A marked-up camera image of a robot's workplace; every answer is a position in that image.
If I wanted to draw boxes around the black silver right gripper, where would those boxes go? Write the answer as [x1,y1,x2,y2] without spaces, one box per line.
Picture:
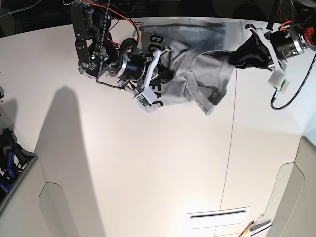
[108,48,173,94]

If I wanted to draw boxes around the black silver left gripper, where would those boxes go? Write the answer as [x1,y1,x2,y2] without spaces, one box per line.
[229,23,312,71]

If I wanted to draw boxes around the grey T-shirt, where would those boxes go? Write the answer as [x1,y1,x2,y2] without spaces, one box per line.
[139,23,233,115]

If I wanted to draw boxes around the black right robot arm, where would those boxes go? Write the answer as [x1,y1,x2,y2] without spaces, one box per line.
[71,0,154,95]

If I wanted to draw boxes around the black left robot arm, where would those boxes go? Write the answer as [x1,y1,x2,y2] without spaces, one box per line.
[229,0,316,71]

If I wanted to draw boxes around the white vent plate with slot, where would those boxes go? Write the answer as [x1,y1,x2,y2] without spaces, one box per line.
[187,207,250,229]

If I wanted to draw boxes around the blue black equipment pile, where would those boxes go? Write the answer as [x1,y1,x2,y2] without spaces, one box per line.
[0,128,37,194]

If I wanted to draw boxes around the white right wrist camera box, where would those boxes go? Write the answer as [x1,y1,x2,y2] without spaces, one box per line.
[133,88,157,109]

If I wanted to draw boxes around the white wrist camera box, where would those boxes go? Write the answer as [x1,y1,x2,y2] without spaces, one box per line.
[133,88,157,109]
[268,70,289,93]

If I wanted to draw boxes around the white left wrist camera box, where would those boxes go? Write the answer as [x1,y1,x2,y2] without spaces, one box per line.
[268,70,289,93]

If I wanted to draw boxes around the wooden handled tool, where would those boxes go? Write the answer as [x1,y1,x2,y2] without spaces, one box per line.
[238,221,254,237]

